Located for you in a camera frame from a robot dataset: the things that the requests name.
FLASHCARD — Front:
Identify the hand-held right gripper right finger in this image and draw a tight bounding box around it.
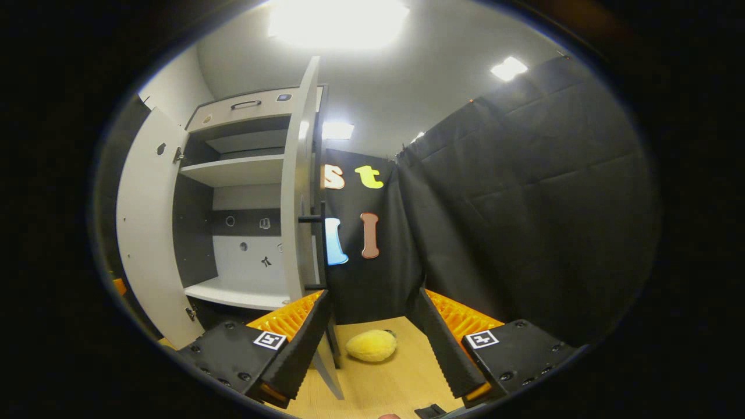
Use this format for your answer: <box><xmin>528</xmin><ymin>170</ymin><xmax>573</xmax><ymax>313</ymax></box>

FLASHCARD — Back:
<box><xmin>410</xmin><ymin>287</ymin><xmax>586</xmax><ymax>409</ymax></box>

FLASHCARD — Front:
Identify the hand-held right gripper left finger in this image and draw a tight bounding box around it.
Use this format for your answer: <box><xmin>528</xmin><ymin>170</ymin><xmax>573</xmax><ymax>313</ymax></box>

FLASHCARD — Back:
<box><xmin>175</xmin><ymin>289</ymin><xmax>332</xmax><ymax>409</ymax></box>

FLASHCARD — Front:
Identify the white cabinet door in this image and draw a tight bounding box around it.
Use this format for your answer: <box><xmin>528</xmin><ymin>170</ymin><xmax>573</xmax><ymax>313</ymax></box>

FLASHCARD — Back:
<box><xmin>115</xmin><ymin>106</ymin><xmax>205</xmax><ymax>350</ymax></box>
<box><xmin>279</xmin><ymin>55</ymin><xmax>345</xmax><ymax>401</ymax></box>

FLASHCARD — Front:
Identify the white cabinet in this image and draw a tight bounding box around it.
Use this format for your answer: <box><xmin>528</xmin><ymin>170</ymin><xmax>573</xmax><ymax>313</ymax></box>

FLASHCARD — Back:
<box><xmin>172</xmin><ymin>86</ymin><xmax>327</xmax><ymax>315</ymax></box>

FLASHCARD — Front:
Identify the yellow plush toy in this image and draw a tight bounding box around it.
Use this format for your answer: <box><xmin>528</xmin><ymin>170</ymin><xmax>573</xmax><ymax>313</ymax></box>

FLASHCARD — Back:
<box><xmin>345</xmin><ymin>329</ymin><xmax>399</xmax><ymax>363</ymax></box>

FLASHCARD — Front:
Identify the black backdrop cloth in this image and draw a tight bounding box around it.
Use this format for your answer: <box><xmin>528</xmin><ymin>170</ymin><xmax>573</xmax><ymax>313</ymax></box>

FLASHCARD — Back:
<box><xmin>93</xmin><ymin>54</ymin><xmax>661</xmax><ymax>349</ymax></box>

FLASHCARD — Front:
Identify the large ceiling light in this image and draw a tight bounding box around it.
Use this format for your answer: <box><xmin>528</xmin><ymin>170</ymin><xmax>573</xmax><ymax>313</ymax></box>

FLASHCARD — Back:
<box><xmin>268</xmin><ymin>0</ymin><xmax>411</xmax><ymax>52</ymax></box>

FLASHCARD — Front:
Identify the black door handle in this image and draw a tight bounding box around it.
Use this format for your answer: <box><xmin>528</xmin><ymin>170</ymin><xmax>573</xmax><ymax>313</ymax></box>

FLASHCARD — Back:
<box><xmin>298</xmin><ymin>201</ymin><xmax>328</xmax><ymax>292</ymax></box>

